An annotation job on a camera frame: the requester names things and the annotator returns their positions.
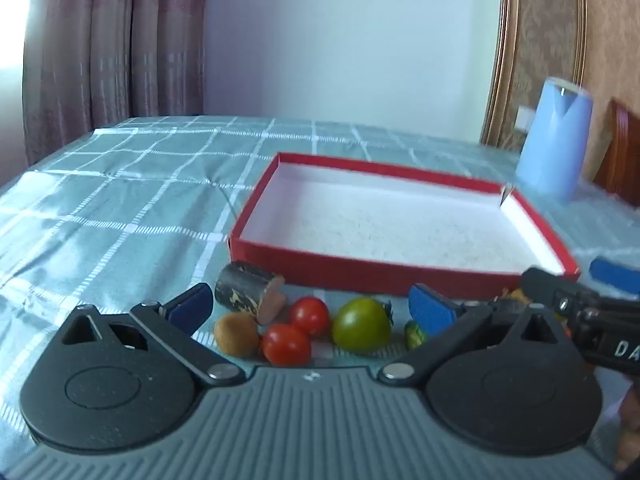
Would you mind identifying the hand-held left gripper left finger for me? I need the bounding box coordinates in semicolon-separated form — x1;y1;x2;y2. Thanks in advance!
60;282;246;390

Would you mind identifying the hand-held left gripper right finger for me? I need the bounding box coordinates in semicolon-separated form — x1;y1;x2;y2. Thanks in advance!
377;284;573;390

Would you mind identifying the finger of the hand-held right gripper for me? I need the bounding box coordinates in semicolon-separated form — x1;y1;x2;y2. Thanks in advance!
521;267;583;314
589;256;640;297

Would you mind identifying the green tomato with stem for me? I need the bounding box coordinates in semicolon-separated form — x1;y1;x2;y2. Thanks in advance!
331;297;396;355
404;320;429;352

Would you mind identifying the orange mandarin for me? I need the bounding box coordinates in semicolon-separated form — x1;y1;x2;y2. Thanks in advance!
492;286;531;306

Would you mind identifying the small brown round fruit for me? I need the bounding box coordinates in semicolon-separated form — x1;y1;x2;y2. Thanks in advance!
214;312;261;359

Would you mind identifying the red shallow cardboard box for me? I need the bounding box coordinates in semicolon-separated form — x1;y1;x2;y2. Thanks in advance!
229;151;581;302

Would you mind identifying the red cherry tomato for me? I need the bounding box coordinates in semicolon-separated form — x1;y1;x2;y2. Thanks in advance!
289;296;331;338
261;323;312;367

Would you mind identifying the person's right hand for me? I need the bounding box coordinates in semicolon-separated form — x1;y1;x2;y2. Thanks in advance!
614;389;640;473

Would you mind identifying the brown wooden chair back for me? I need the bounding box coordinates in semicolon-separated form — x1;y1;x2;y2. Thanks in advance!
592;97;640;206

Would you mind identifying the light blue electric kettle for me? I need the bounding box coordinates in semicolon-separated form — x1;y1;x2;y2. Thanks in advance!
515;76;594;203

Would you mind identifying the brown patterned curtain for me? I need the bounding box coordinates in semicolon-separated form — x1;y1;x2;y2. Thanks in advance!
22;0;207;166

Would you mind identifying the gold wall frame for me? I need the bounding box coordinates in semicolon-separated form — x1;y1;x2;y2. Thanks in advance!
480;0;588;151

